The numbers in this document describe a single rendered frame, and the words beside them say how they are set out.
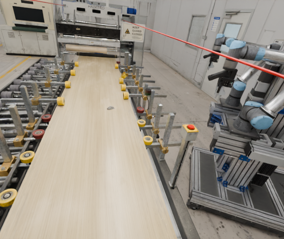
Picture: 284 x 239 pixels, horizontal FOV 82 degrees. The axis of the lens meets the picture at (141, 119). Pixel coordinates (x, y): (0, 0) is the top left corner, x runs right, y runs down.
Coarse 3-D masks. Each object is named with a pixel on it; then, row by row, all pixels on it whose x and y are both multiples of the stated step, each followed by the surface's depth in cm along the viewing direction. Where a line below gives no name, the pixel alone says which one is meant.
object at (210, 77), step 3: (219, 72) 108; (222, 72) 105; (225, 72) 104; (210, 75) 109; (213, 75) 107; (216, 75) 106; (219, 75) 106; (222, 75) 105; (210, 78) 108; (213, 78) 108
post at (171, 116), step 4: (168, 116) 120; (172, 116) 118; (168, 120) 121; (172, 120) 120; (168, 124) 121; (172, 124) 122; (168, 128) 123; (168, 132) 125; (164, 136) 129; (168, 136) 127; (164, 140) 130; (168, 140) 130; (164, 144) 131; (160, 152) 139; (160, 156) 139; (164, 156) 139
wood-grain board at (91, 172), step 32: (96, 64) 300; (64, 96) 180; (96, 96) 188; (64, 128) 132; (96, 128) 137; (128, 128) 142; (32, 160) 102; (64, 160) 105; (96, 160) 108; (128, 160) 111; (32, 192) 85; (64, 192) 87; (96, 192) 89; (128, 192) 91; (160, 192) 93; (32, 224) 72; (64, 224) 74; (96, 224) 75; (128, 224) 77; (160, 224) 78
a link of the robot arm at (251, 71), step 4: (272, 44) 154; (276, 44) 150; (260, 60) 160; (256, 64) 163; (260, 64) 161; (264, 64) 162; (248, 68) 170; (252, 68) 166; (248, 72) 169; (252, 72) 167; (256, 72) 167; (240, 76) 176; (244, 76) 172; (248, 76) 170; (236, 80) 177; (240, 80) 173; (244, 80) 172
